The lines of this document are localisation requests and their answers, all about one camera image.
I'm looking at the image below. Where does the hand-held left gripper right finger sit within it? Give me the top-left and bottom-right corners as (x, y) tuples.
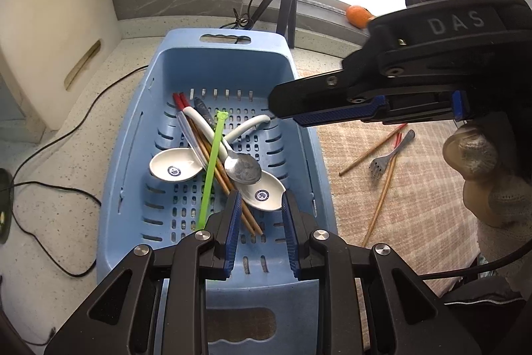
(281, 192), (483, 355)

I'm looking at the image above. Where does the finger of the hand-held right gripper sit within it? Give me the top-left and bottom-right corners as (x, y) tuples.
(267, 68), (391, 128)
(382, 89), (471, 126)

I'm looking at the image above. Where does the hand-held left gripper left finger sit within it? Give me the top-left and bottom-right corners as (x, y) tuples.
(44, 191), (244, 355)

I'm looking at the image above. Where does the blue plastic basket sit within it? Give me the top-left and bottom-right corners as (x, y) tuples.
(96, 28), (339, 355)

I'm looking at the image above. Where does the white ceramic spoon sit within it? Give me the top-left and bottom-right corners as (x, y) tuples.
(182, 107), (287, 212)
(149, 114), (272, 184)

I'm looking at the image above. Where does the red-handled wooden chopstick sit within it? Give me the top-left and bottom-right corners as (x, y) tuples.
(180, 91), (264, 235)
(172, 93), (256, 237)

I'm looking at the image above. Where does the person's right hand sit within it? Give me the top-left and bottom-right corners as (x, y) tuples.
(442, 121), (532, 231)

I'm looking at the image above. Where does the plain wooden chopstick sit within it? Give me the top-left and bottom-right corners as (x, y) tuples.
(338, 123), (408, 177)
(361, 132), (403, 248)

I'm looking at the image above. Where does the metal spoon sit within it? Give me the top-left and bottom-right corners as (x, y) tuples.
(193, 97), (263, 185)

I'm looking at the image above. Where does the green frog-top stirrer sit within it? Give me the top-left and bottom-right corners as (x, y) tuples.
(197, 110), (228, 229)

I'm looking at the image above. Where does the metal fork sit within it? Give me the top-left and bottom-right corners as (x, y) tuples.
(369, 129), (416, 180)

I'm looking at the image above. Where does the orange tangerine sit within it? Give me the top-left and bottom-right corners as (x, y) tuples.
(346, 5), (377, 28)

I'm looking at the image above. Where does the translucent plastic stick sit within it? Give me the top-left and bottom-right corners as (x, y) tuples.
(177, 111), (208, 170)

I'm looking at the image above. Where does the black tripod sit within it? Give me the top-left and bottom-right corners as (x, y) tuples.
(247, 0), (301, 50)

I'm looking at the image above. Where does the beige plaid cloth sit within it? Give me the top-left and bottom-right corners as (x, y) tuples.
(310, 116), (485, 343)

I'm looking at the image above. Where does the person's dark clothing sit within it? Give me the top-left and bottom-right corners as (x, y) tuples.
(441, 276), (532, 355)

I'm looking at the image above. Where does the dark round device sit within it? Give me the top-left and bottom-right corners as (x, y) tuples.
(0, 168), (14, 245)

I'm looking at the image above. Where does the white cutting board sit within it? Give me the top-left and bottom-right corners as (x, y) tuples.
(0, 0), (123, 131)

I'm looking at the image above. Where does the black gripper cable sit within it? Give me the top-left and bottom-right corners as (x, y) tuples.
(420, 241), (532, 281)

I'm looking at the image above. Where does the long black cable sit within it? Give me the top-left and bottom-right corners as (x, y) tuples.
(10, 65), (149, 278)

